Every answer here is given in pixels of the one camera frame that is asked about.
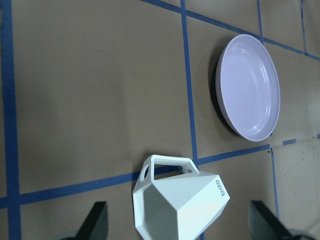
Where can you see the white faceted mug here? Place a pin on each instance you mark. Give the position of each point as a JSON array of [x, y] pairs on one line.
[[173, 200]]

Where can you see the lavender round plate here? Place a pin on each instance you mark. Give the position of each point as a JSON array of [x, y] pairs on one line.
[[248, 89]]

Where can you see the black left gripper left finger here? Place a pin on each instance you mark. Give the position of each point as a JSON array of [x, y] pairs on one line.
[[95, 226]]

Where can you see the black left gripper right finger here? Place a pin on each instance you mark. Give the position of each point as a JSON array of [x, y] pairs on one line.
[[263, 224]]

